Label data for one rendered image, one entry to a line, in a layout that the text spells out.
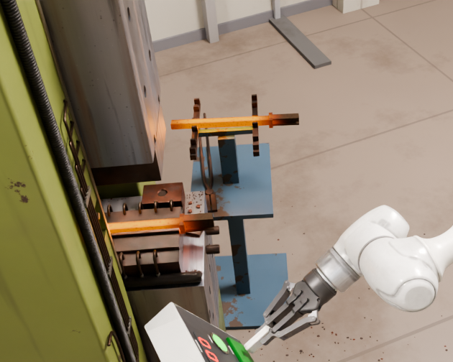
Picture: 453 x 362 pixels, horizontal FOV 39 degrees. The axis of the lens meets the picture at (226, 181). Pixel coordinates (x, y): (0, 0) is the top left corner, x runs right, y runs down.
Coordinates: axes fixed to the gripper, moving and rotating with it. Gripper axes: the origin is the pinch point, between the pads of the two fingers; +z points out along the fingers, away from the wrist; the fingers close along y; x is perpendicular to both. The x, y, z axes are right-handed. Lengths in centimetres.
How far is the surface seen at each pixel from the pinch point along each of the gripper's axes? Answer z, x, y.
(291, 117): -43, -34, 78
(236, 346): 4.7, 2.4, 1.1
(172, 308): 6.1, 22.5, 5.2
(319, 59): -93, -170, 233
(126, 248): 16.3, 4.3, 46.3
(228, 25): -67, -152, 305
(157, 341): 12.2, 22.5, 1.6
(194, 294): 11.5, -11.1, 30.8
